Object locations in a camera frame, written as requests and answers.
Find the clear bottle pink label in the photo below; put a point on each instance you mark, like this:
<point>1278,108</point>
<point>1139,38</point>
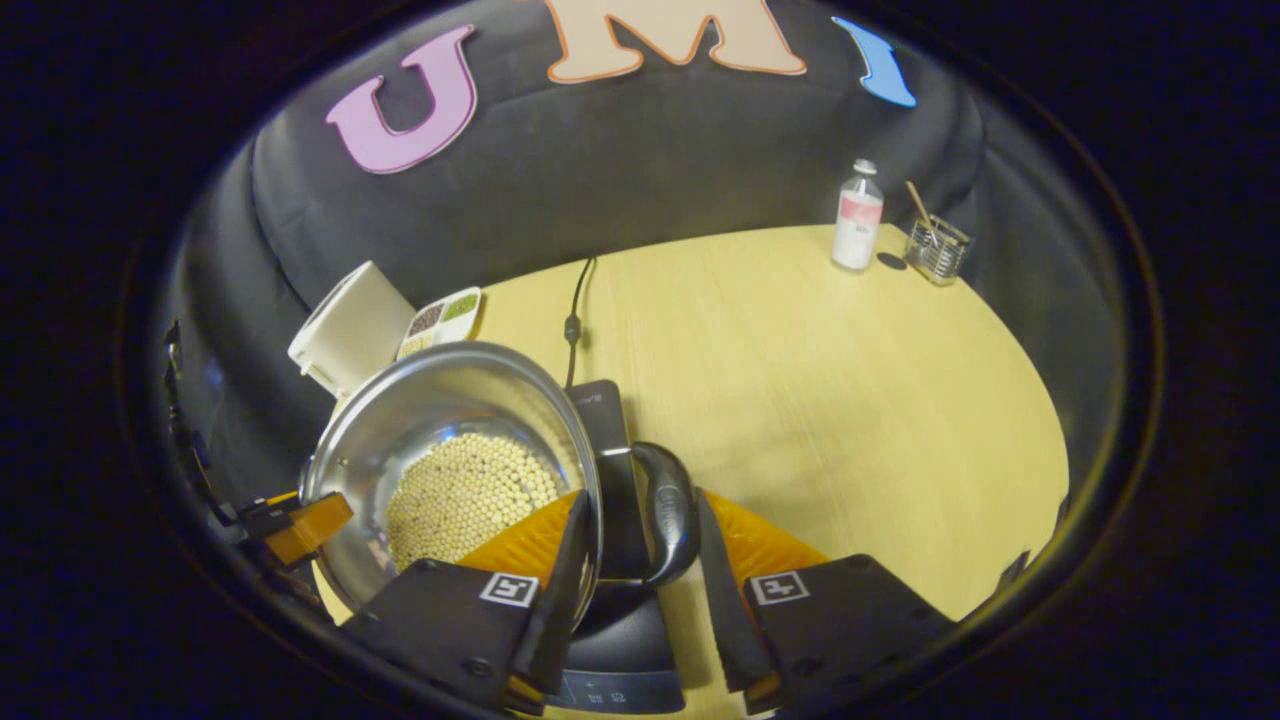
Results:
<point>857,225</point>

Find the pile of soybeans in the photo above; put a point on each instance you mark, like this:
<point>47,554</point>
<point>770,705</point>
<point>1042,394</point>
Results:
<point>465,500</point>

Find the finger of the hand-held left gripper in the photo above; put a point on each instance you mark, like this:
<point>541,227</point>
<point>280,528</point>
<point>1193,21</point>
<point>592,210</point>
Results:
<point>305,525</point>
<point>282,497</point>

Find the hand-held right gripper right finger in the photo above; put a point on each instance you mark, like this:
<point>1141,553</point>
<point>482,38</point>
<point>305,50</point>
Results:
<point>720,610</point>

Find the white compartment tray of grains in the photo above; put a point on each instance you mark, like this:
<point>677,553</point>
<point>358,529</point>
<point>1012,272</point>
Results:
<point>440,320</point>

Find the wooden stick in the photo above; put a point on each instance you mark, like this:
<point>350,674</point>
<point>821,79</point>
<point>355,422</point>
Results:
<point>920,205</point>

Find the white cylindrical container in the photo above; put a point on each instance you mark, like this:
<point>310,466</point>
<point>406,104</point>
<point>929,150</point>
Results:
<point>350,325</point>

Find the black induction cooktop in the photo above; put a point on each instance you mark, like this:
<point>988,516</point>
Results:
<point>620,640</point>

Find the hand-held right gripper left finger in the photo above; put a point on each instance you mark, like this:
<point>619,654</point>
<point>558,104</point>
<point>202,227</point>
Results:
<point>450,620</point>

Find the black round table disc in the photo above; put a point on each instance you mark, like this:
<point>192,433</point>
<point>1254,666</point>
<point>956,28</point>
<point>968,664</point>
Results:
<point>892,261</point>

